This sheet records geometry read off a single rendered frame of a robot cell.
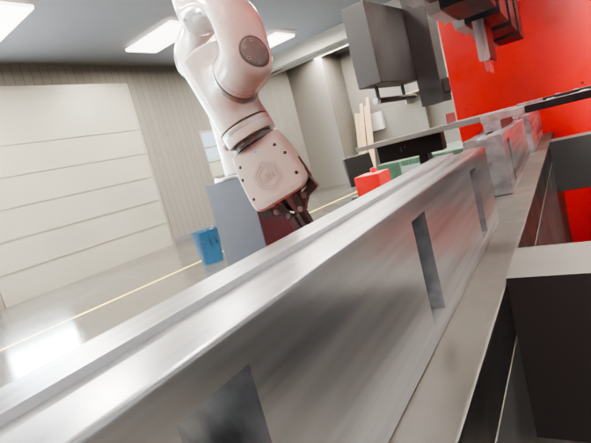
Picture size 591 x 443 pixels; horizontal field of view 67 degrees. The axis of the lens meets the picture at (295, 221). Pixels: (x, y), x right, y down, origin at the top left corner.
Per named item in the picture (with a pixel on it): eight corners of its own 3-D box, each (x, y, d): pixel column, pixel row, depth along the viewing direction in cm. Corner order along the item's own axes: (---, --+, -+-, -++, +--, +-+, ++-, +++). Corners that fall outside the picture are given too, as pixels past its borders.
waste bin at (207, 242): (212, 265, 549) (202, 229, 543) (193, 266, 571) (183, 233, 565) (235, 254, 581) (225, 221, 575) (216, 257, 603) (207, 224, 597)
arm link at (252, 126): (211, 141, 69) (221, 158, 69) (256, 109, 66) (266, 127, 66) (233, 141, 77) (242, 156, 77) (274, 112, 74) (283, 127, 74)
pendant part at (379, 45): (399, 86, 241) (384, 18, 236) (420, 79, 233) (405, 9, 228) (358, 90, 207) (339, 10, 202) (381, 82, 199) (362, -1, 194)
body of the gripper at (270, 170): (216, 155, 69) (254, 217, 70) (269, 119, 66) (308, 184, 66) (237, 153, 76) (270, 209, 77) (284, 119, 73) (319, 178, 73)
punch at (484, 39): (488, 74, 93) (479, 27, 92) (499, 70, 92) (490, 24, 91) (481, 72, 85) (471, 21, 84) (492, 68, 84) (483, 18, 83)
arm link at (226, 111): (278, 102, 69) (253, 128, 77) (234, 28, 69) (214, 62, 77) (236, 118, 65) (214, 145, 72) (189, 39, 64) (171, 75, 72)
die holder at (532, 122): (524, 138, 159) (519, 112, 158) (543, 134, 156) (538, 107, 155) (509, 156, 118) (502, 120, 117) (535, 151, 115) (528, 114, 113)
